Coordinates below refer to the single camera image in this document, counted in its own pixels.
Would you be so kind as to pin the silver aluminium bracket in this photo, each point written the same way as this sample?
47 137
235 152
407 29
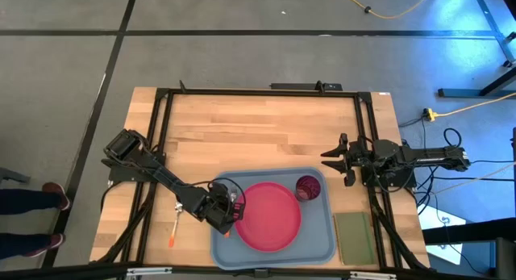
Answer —
373 275
149 271

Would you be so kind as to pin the yellow power plug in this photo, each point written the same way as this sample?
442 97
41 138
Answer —
430 114

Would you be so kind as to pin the person's shoe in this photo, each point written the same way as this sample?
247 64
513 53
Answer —
56 193
50 243

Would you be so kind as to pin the black clamp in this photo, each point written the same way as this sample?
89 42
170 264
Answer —
320 86

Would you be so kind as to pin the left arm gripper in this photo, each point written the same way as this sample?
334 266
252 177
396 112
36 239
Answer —
217 207

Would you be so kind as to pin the grey plastic tray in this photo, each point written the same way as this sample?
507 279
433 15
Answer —
318 231

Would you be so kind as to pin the red round plate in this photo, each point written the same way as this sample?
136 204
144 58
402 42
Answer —
268 217

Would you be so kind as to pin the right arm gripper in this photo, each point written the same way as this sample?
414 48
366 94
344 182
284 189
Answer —
360 159

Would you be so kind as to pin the green notebook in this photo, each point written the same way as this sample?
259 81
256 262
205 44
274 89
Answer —
354 239

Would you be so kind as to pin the person's leg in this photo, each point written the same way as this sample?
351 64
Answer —
24 201
20 245

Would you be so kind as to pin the black flat bar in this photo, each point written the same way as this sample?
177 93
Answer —
298 86

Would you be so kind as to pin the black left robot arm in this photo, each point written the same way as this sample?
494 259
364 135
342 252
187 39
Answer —
169 179

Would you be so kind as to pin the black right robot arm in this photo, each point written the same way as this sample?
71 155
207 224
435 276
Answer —
435 155

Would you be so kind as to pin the black aluminium table frame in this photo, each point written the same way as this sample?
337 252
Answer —
262 92

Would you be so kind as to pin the grey chair leg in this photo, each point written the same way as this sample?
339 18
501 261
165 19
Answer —
14 176

